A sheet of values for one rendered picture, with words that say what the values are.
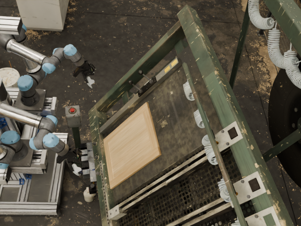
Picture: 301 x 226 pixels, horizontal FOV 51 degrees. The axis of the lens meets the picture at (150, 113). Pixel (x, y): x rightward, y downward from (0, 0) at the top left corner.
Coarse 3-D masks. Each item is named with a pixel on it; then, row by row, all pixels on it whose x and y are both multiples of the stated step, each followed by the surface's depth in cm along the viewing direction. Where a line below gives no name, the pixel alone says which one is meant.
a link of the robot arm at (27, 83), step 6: (18, 78) 242; (24, 78) 242; (30, 78) 243; (18, 84) 240; (24, 84) 240; (30, 84) 241; (36, 84) 248; (24, 90) 242; (30, 90) 244; (24, 96) 248
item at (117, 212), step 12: (240, 132) 155; (204, 144) 156; (228, 144) 158; (204, 156) 176; (180, 168) 183; (192, 168) 177; (156, 180) 195; (168, 180) 188; (180, 180) 188; (144, 192) 202; (156, 192) 196; (120, 204) 215; (132, 204) 206; (108, 216) 222; (120, 216) 220
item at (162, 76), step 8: (176, 64) 213; (160, 72) 223; (168, 72) 218; (160, 80) 223; (152, 88) 229; (136, 96) 238; (144, 96) 235; (128, 104) 243; (136, 104) 241; (120, 112) 248; (128, 112) 247; (112, 120) 254; (104, 128) 260
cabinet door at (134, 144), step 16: (144, 112) 229; (128, 128) 240; (144, 128) 225; (112, 144) 250; (128, 144) 235; (144, 144) 221; (112, 160) 245; (128, 160) 230; (144, 160) 216; (112, 176) 239; (128, 176) 225
